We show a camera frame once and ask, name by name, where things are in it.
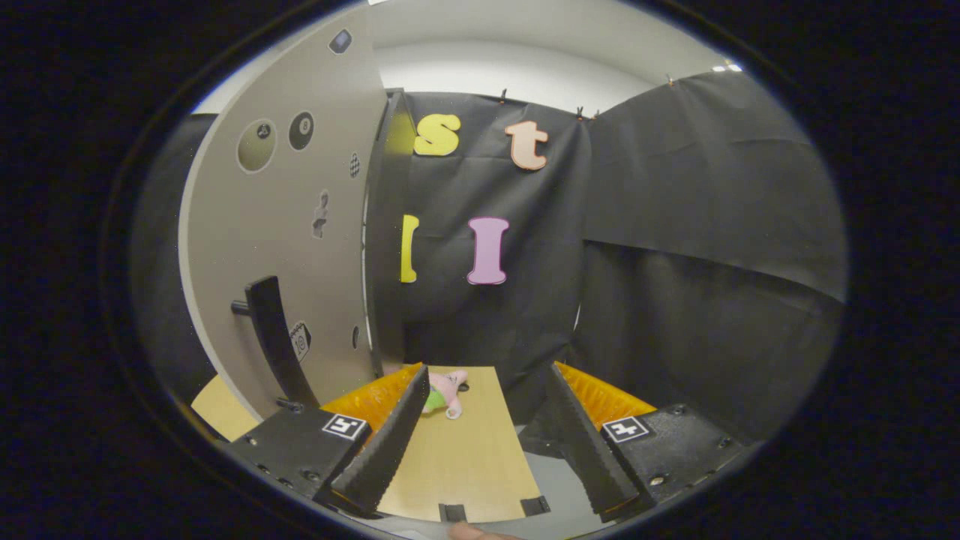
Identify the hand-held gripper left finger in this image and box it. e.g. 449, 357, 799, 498
225, 364, 431, 518

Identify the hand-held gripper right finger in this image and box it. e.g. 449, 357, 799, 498
544, 361, 758, 524

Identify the black cabinet door handle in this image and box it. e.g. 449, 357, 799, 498
230, 275, 322, 412

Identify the grey shoe cabinet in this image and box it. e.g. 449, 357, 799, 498
364, 88, 417, 376

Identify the light grey shoe cabinet door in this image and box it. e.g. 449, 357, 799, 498
178, 6, 391, 421

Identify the pink and green plush toy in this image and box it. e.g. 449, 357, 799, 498
420, 369, 472, 419

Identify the black backdrop cloth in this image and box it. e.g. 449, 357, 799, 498
131, 67, 848, 458

